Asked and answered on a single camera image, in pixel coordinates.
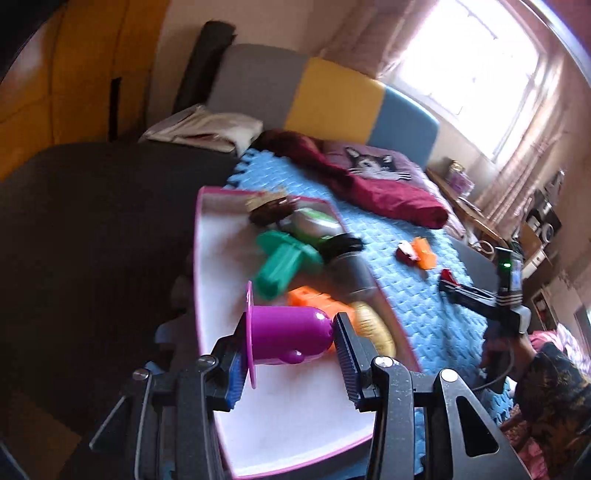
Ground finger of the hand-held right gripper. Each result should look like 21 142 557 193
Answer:
438 278 499 302
450 293 502 320

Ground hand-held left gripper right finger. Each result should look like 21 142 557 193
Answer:
333 312 532 480

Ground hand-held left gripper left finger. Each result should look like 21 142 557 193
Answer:
89 314 254 480

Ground yellow carved oval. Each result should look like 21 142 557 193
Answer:
350 301 397 358

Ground purple toy cup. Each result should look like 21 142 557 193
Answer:
245 281 335 388

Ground orange plastic toy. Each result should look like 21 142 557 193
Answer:
288 286 356 324

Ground grey cup with black lid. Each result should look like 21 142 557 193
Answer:
321 233 377 301

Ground green plastic toy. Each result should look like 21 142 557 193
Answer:
254 231 324 301

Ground white tray with pink rim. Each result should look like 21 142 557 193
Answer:
193 186 423 478

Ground person's right forearm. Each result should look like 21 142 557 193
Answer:
510 323 591 480

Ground red orange toy pieces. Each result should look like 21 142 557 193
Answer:
411 237 437 270

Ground blue foam puzzle mat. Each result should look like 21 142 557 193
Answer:
226 148 515 476

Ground wooden desk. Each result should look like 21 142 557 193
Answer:
427 166 504 245

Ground dark cluttered shelf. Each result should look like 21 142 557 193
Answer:
517 171 568 278

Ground purple box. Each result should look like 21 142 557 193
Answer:
448 161 475 192

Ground maroon cloth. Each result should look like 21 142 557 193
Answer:
295 134 448 230

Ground green and white item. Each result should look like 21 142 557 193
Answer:
279 208 345 243

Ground pink curtain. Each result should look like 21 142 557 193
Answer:
318 0 444 79
475 60 573 222

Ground pink dog print pillow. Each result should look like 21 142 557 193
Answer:
323 141 426 185

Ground brown item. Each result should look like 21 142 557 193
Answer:
248 194 296 227

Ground window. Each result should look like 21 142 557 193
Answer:
397 0 550 162

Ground dark red quilted cloth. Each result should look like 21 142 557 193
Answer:
259 130 324 160

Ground grey yellow blue headboard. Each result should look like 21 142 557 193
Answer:
205 44 440 167

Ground white folded cloth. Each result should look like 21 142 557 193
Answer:
139 105 264 153

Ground black padded panel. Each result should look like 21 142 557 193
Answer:
173 21 232 116

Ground wooden wardrobe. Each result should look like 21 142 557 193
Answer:
0 0 171 181

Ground black cable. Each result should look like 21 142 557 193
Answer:
475 346 516 394

